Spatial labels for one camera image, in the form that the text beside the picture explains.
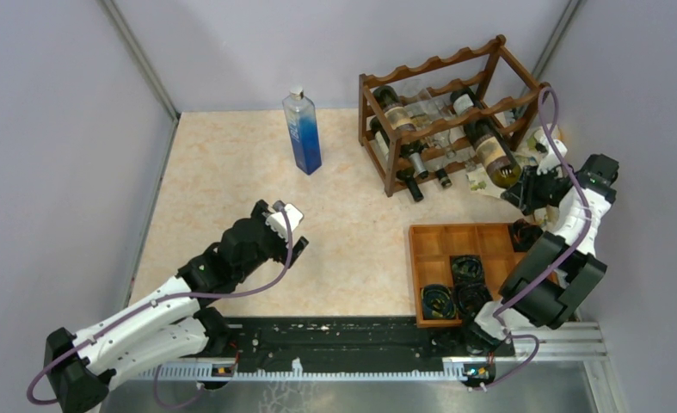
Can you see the rolled dark striped tie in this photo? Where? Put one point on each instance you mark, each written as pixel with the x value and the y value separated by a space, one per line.
pixel 471 298

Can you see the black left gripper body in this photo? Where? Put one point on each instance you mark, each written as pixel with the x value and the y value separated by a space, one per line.
pixel 273 244

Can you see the green wine bottle dark label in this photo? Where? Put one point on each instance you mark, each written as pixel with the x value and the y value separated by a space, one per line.
pixel 400 120

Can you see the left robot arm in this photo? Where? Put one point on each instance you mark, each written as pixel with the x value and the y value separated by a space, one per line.
pixel 177 319

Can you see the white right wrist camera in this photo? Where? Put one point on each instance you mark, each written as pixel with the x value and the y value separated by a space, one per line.
pixel 552 150

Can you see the rolled dark patterned tie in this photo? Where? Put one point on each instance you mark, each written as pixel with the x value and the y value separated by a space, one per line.
pixel 437 302

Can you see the wooden compartment tray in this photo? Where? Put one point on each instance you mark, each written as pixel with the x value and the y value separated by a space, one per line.
pixel 432 247

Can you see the black rolled belt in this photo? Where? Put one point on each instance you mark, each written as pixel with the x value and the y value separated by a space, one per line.
pixel 524 234

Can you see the rolled green patterned tie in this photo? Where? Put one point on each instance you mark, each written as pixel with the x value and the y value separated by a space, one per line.
pixel 466 269

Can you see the square clear glass bottle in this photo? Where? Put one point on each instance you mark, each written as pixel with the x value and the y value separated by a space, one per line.
pixel 459 149

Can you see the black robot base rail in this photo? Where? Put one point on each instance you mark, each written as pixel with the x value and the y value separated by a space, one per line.
pixel 378 344

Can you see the wooden wine rack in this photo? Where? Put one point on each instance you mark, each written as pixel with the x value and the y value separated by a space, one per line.
pixel 512 116

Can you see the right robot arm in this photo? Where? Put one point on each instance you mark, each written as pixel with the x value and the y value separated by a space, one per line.
pixel 561 269

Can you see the dinosaur print cloth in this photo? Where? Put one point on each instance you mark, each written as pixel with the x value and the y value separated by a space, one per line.
pixel 527 158

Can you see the clear blue vodka bottle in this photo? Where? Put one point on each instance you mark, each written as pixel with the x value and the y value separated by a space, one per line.
pixel 301 120

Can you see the green wine bottle grey capsule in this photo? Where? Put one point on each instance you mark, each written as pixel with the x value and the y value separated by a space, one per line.
pixel 463 100

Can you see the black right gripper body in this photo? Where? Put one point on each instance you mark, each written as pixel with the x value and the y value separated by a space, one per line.
pixel 538 190

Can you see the clear whisky bottle black label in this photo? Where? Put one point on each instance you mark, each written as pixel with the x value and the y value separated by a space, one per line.
pixel 436 165

